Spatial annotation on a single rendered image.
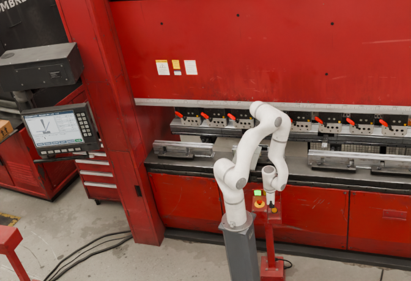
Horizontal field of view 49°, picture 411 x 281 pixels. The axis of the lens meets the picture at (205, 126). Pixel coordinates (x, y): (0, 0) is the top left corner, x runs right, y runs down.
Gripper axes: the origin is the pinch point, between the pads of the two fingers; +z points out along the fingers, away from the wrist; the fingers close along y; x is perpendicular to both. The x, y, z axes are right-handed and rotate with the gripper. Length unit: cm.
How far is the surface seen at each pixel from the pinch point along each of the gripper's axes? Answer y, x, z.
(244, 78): -59, -16, -59
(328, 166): -43, 38, 8
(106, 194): -86, -166, 82
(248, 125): -56, -16, -21
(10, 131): -89, -234, 2
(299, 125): -51, 20, -24
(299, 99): -53, 20, -44
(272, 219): -9.3, -1.2, 25.3
